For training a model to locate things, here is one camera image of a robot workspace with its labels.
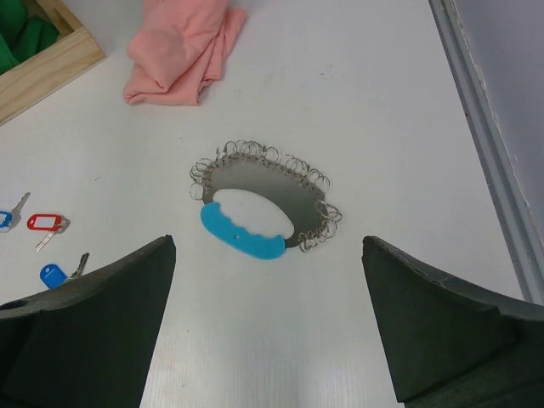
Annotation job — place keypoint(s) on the key with red tag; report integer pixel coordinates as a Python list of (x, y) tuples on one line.
[(51, 224)]

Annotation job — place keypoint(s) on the aluminium frame rail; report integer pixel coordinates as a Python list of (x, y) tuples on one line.
[(524, 246)]

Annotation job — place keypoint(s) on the green shirt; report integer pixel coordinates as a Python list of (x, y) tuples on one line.
[(22, 36)]

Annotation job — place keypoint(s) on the pink cloth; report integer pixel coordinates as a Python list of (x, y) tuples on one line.
[(180, 49)]

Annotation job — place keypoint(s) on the key with solid blue tag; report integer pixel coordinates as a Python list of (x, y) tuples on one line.
[(52, 276)]

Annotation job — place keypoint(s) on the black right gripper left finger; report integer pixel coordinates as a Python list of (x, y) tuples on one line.
[(90, 341)]

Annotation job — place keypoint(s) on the key with blue window tag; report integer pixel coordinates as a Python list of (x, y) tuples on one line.
[(9, 220)]

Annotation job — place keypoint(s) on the wooden clothes rack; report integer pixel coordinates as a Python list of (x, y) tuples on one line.
[(75, 53)]

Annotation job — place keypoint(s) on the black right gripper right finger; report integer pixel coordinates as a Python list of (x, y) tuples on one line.
[(449, 342)]

